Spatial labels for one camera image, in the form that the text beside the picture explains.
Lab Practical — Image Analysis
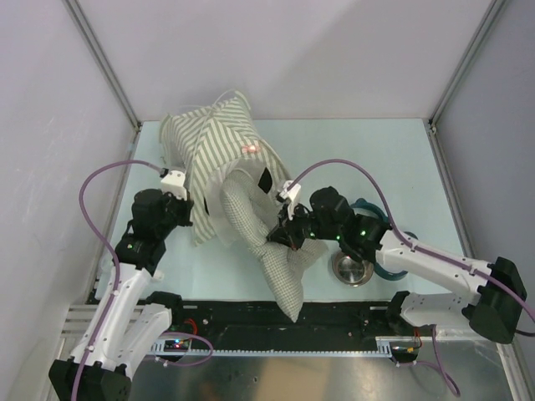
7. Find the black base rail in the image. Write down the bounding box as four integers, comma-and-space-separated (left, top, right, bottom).
171, 301, 415, 354

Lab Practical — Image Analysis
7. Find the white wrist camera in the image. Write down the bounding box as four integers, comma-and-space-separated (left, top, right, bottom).
160, 169, 189, 201
276, 180, 302, 209

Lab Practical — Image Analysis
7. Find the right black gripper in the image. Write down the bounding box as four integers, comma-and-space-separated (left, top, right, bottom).
268, 199, 341, 251

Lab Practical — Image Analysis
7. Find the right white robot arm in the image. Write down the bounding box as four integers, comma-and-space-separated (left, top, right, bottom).
267, 185, 527, 344

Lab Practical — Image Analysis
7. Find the striped green white pet tent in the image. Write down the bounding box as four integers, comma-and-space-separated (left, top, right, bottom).
159, 93, 291, 246

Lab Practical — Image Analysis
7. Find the white slotted cable duct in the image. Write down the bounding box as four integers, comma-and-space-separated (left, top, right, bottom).
154, 337, 419, 363

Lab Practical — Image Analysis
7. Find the green checked cushion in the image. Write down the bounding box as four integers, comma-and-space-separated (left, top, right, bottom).
220, 170, 328, 322

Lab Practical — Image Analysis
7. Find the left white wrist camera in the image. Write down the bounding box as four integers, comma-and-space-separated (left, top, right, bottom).
160, 169, 189, 201

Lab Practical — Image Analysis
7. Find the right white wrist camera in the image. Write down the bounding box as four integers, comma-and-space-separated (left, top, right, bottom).
276, 180, 302, 209

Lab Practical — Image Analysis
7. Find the stainless steel bowl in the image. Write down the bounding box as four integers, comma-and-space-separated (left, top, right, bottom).
331, 251, 374, 287

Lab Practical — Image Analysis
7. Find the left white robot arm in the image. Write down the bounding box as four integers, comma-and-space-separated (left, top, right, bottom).
48, 188, 193, 400

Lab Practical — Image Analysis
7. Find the teal double bowl stand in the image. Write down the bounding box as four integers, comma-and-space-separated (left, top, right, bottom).
351, 198, 408, 282

